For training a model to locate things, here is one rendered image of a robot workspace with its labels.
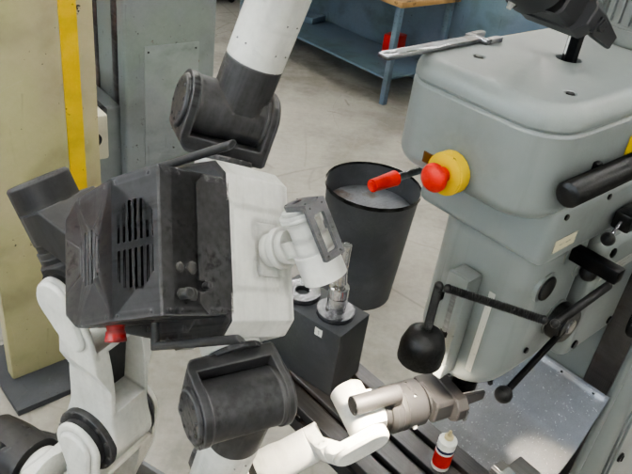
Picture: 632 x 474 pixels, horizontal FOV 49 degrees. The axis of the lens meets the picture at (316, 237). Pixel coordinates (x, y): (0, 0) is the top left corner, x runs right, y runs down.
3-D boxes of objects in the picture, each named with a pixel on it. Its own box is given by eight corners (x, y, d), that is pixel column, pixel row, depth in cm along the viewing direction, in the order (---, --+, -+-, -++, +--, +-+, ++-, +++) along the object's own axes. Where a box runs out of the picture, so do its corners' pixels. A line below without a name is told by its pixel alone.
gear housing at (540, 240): (540, 273, 99) (561, 213, 94) (415, 198, 114) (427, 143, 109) (647, 213, 120) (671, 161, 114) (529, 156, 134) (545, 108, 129)
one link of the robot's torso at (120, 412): (56, 458, 145) (18, 270, 123) (117, 407, 159) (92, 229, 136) (111, 489, 139) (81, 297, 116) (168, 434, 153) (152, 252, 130)
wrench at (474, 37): (393, 64, 88) (394, 57, 88) (371, 54, 91) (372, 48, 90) (501, 41, 103) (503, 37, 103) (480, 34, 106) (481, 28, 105)
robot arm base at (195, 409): (185, 461, 100) (207, 442, 91) (164, 376, 105) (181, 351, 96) (277, 434, 108) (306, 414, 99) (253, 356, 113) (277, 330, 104)
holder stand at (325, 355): (329, 397, 166) (340, 333, 155) (260, 352, 176) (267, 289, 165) (357, 371, 174) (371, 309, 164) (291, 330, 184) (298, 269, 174)
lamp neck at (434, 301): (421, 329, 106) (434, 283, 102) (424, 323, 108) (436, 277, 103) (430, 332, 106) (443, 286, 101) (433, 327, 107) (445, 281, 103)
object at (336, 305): (336, 318, 159) (339, 297, 156) (321, 308, 162) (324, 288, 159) (349, 309, 162) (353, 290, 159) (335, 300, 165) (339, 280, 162)
